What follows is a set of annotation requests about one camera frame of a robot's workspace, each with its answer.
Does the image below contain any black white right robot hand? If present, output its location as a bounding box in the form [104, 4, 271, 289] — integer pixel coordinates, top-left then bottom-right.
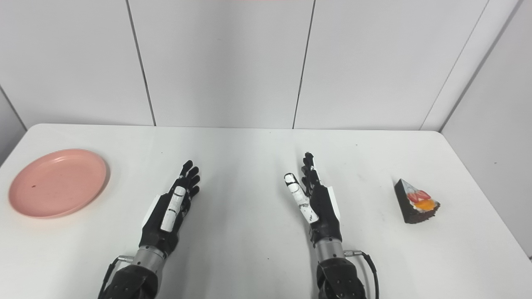
[284, 152, 343, 250]

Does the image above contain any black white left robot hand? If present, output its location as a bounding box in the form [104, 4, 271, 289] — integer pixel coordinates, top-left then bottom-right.
[139, 160, 201, 258]

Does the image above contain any chocolate cake slice with fruit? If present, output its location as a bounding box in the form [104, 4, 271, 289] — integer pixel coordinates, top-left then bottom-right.
[394, 179, 441, 225]

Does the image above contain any pink round plate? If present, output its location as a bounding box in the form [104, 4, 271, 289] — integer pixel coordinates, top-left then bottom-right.
[8, 149, 108, 219]

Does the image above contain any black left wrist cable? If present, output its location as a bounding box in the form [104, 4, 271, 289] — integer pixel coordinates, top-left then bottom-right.
[98, 255, 134, 299]

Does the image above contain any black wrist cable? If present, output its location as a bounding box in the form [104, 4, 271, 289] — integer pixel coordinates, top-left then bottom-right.
[98, 255, 134, 299]
[344, 249, 380, 299]

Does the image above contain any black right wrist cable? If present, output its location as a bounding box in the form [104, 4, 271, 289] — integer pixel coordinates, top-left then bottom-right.
[344, 249, 380, 299]

